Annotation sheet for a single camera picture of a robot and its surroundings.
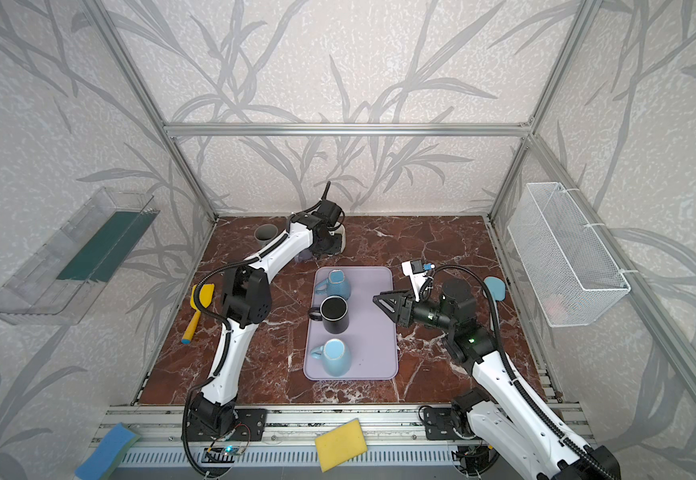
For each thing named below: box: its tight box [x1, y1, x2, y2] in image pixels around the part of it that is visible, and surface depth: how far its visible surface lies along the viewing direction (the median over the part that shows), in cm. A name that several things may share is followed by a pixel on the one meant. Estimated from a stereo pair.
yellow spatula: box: [181, 283, 215, 344], surface depth 92 cm
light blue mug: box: [310, 338, 352, 377], surface depth 79 cm
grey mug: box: [254, 223, 279, 247], surface depth 104 cm
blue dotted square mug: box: [315, 269, 351, 299], surface depth 95 cm
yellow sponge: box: [314, 418, 368, 473], surface depth 72 cm
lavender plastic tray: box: [303, 266, 398, 381], surface depth 91 cm
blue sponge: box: [74, 422, 142, 480], surface depth 69 cm
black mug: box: [308, 296, 349, 334], surface depth 87 cm
